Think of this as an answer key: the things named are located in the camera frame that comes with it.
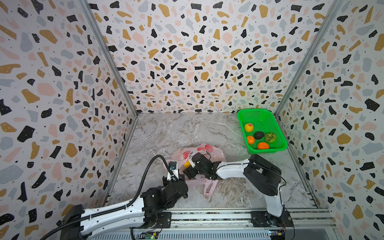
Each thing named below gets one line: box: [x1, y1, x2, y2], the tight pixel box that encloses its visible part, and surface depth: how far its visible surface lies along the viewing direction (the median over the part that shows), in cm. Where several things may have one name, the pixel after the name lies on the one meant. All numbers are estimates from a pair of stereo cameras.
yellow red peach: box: [245, 123, 254, 133], surface depth 109 cm
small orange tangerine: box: [247, 135, 255, 145], surface depth 102 cm
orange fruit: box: [258, 142, 269, 150], surface depth 99 cm
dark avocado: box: [254, 131, 265, 140], surface depth 105 cm
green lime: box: [265, 132, 277, 144], surface depth 102 cm
